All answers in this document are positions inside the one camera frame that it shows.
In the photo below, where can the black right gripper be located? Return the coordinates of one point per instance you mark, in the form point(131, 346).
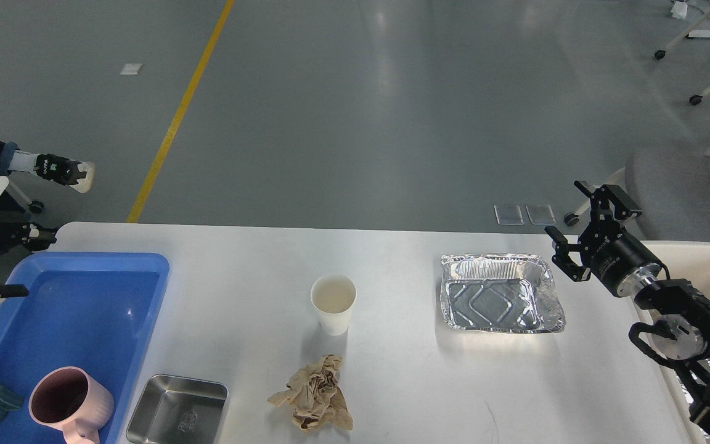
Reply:
point(615, 257)

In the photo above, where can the pink mug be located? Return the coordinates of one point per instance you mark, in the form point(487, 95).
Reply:
point(69, 400)

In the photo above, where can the stainless steel tray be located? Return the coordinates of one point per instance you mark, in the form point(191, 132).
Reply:
point(175, 409)

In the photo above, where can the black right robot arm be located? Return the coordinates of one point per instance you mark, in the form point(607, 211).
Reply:
point(679, 339)

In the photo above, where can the seated person in black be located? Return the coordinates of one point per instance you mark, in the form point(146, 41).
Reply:
point(78, 175)

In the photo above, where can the grey office chair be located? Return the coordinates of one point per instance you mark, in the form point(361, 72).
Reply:
point(672, 187)

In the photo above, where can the aluminium foil tray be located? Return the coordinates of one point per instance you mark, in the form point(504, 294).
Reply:
point(511, 293)

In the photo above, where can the blue plastic bin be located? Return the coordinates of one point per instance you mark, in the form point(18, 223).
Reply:
point(87, 309)

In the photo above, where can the cream plastic bin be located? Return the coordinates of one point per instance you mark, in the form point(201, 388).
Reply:
point(667, 419)

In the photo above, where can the white paper cup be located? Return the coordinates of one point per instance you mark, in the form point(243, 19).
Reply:
point(333, 297)

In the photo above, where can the crumpled brown paper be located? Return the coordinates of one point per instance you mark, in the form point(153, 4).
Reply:
point(315, 396)

